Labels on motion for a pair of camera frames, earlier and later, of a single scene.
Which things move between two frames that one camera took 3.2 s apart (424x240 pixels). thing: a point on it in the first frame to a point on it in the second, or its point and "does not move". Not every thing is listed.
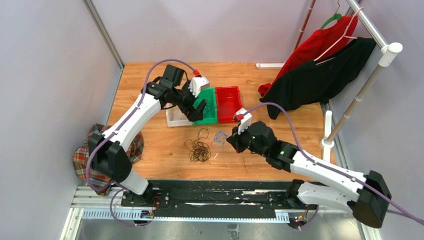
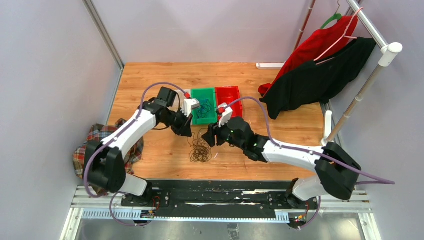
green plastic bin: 210,113 does not move
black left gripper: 192,114 to 185,129
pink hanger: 338,41 does not move
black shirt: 309,83 does not move
